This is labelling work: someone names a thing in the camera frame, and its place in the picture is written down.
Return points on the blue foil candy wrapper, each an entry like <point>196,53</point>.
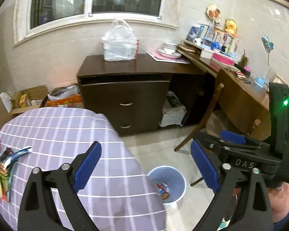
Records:
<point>14,156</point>

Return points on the blue waste bin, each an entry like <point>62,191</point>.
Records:
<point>173,179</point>

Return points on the row of books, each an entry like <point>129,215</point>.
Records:
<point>206,37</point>

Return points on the grey checkered tablecloth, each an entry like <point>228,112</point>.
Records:
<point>118,195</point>

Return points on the orange box with grey bag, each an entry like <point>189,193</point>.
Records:
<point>64,96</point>

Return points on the dark wooden cabinet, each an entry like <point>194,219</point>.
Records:
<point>131,94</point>

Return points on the white bowl and saucer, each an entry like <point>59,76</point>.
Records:
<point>169,50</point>

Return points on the blue desk fan lamp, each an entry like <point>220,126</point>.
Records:
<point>260,82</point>

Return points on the person's right hand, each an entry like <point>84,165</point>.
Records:
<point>279,199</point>

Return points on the orange foil wrapper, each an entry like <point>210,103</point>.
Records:
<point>163,191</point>

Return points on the green leaf toy bundle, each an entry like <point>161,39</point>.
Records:
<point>4,188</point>

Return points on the open cardboard box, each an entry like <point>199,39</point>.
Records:
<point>28,99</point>

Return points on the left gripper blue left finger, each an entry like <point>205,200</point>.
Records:
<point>83,166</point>

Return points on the brown wooden desk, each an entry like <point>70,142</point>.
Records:
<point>231,76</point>

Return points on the sliding glass window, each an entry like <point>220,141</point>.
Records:
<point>36,17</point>

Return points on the white plastic bag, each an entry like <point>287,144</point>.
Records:
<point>119,42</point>

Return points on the white box under cabinet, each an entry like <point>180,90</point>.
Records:
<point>173,111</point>

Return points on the yellow duck plush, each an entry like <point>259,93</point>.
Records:
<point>231,27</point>

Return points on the pink paper sheet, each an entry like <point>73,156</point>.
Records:
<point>160,58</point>

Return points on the wooden chair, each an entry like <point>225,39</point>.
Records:
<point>207,115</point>

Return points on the round wall decoration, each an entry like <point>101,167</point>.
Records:
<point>213,12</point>

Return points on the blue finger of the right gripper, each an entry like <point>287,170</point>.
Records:
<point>232,137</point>

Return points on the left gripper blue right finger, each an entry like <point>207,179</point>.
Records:
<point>209,173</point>

